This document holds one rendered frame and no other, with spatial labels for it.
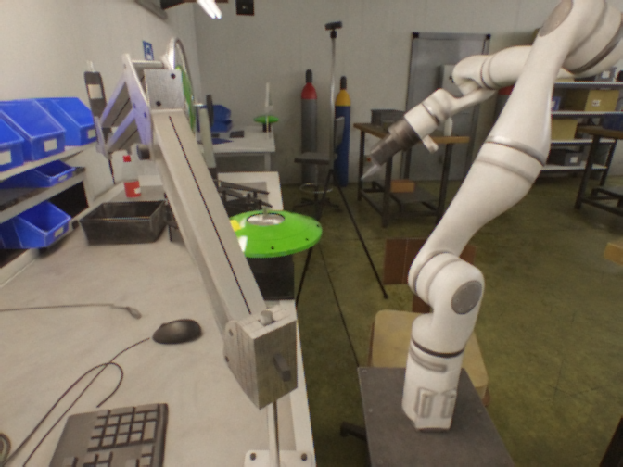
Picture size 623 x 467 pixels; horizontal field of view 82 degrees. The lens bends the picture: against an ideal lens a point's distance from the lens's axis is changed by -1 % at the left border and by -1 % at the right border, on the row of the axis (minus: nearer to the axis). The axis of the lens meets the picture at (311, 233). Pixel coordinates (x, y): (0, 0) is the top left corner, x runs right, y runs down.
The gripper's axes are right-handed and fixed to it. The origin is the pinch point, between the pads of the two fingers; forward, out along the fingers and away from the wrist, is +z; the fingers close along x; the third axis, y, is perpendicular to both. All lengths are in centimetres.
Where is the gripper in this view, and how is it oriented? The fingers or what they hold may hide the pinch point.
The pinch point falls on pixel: (361, 179)
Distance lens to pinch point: 99.4
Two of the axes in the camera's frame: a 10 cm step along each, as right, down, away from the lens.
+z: -7.5, 5.5, 3.7
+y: -6.5, -7.3, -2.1
